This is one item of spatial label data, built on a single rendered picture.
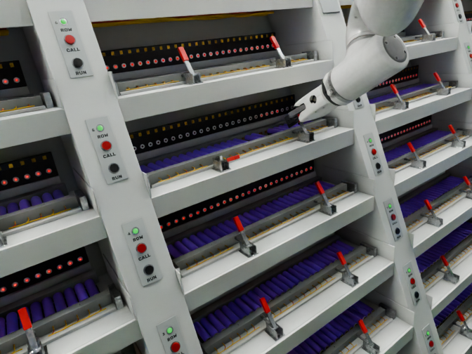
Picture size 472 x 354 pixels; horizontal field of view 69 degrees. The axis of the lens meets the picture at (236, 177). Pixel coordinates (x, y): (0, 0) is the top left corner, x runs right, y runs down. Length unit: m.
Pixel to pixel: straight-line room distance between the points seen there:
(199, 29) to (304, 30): 0.30
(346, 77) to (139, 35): 0.54
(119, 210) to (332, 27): 0.76
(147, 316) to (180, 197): 0.23
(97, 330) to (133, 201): 0.24
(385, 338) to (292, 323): 0.34
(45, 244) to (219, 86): 0.46
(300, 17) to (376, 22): 0.51
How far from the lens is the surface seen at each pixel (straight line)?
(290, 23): 1.15
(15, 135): 0.68
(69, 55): 0.72
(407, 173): 1.22
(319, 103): 0.81
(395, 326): 1.18
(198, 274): 0.76
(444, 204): 1.47
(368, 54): 0.72
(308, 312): 0.92
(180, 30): 1.05
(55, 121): 0.68
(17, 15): 0.75
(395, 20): 0.62
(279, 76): 0.90
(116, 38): 0.98
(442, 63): 1.66
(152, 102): 0.72
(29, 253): 0.66
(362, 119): 1.06
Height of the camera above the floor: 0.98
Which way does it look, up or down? 3 degrees down
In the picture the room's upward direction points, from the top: 18 degrees counter-clockwise
